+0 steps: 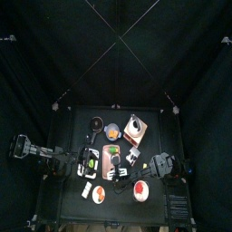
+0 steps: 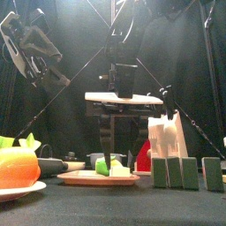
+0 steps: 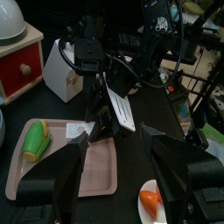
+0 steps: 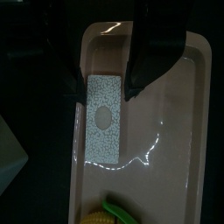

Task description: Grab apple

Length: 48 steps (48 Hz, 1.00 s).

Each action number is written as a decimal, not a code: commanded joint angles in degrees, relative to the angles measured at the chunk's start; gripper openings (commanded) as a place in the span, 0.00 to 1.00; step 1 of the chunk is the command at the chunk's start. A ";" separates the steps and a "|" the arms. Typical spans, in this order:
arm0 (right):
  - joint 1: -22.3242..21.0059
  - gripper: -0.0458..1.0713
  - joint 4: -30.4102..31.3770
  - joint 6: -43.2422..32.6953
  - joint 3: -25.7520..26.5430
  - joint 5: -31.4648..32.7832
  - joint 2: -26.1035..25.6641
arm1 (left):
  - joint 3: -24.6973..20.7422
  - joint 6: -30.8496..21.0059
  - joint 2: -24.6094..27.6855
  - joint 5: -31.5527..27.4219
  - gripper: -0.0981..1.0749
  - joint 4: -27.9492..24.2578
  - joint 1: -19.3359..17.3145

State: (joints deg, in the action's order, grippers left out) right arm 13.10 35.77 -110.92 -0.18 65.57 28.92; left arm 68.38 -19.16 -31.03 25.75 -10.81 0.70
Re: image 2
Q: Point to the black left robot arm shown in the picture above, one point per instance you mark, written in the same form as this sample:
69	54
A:
39	19

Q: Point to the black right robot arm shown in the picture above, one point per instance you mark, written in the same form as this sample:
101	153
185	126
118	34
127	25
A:
126	29

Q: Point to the gray toy pot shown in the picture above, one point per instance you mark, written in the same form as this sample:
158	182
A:
95	160

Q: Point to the red white toy appliance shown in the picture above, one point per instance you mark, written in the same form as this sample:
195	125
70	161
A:
143	159

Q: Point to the green yellow toy vegetable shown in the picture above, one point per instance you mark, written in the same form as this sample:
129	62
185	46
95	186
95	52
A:
101	169

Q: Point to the cream toy block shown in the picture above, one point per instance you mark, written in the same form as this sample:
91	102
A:
120	171

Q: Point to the white utensil holder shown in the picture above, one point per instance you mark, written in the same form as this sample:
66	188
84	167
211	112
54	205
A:
181	141

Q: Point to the pink rectangular tray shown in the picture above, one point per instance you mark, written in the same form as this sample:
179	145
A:
88	178

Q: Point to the dark toy pot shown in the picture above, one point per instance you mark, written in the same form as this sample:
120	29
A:
51	166

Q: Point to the green toy fruit piece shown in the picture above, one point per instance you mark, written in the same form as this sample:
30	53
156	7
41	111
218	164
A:
6	142

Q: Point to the orange toy fruit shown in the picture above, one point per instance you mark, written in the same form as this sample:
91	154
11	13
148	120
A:
17	167

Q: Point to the white round plate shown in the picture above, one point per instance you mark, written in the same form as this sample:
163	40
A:
26	188

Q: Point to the yellow toy stick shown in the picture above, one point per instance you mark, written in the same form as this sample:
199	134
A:
224	178

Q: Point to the vertical frame bar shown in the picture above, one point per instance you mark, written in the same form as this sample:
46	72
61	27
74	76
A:
113	11

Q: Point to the black frame post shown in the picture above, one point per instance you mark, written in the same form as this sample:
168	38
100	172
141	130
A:
210	73

